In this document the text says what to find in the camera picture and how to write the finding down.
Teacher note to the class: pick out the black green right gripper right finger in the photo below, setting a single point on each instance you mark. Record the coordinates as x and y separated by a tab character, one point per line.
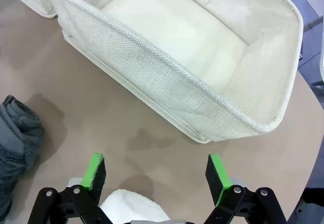
217	176

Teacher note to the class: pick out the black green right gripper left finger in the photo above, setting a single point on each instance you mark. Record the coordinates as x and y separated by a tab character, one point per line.
97	173

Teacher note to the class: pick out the white towel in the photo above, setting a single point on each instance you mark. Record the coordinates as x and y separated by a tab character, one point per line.
129	206

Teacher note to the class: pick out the grey rolled towel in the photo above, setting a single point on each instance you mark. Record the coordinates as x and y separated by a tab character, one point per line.
17	143

